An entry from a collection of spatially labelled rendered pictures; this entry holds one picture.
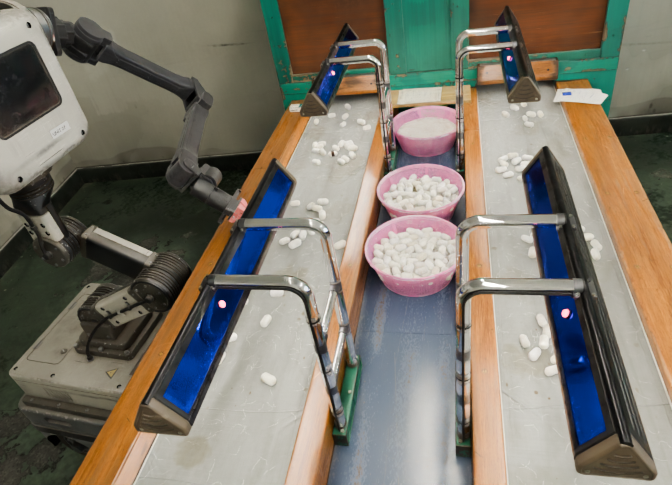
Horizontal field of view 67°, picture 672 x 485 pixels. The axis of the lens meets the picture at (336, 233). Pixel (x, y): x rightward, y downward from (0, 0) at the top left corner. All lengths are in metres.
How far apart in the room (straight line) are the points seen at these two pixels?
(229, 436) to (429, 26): 1.65
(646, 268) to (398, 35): 1.30
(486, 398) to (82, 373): 1.23
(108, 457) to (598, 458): 0.87
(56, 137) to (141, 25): 1.97
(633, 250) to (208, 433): 1.05
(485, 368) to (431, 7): 1.46
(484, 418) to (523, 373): 0.15
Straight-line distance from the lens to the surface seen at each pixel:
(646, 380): 1.17
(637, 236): 1.45
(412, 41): 2.19
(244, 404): 1.14
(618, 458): 0.66
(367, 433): 1.12
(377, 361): 1.22
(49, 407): 1.95
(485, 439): 1.01
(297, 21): 2.24
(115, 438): 1.19
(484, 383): 1.07
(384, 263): 1.36
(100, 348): 1.79
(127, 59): 1.71
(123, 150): 3.77
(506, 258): 1.37
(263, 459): 1.06
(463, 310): 0.77
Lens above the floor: 1.64
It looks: 37 degrees down
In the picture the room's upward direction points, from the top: 11 degrees counter-clockwise
